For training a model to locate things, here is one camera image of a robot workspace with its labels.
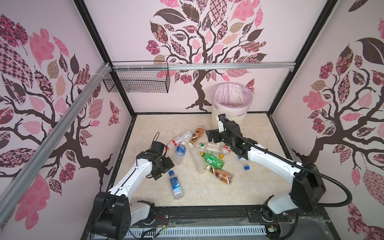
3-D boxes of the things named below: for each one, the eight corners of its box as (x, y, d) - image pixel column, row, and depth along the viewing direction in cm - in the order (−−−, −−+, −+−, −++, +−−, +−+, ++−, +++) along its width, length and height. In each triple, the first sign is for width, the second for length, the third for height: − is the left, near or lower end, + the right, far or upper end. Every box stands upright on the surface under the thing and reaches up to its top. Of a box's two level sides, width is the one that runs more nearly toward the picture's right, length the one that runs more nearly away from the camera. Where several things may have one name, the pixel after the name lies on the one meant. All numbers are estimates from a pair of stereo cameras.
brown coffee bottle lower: (204, 173, 89) (205, 169, 85) (207, 167, 92) (208, 163, 88) (229, 186, 84) (231, 183, 80) (232, 179, 87) (233, 176, 83)
